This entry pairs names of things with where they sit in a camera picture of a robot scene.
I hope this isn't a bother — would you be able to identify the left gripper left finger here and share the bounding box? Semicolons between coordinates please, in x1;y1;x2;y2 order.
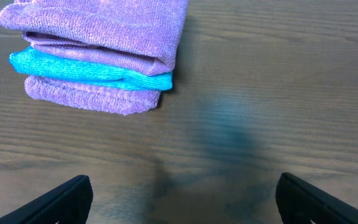
0;175;93;224

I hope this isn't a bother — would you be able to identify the folded blue cloth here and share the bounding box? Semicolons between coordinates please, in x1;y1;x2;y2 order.
9;47;173;91

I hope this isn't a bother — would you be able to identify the folded purple cloth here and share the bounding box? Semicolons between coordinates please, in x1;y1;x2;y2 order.
0;0;188;115

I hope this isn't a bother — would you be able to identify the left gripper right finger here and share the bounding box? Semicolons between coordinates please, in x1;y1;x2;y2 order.
275;172;358;224

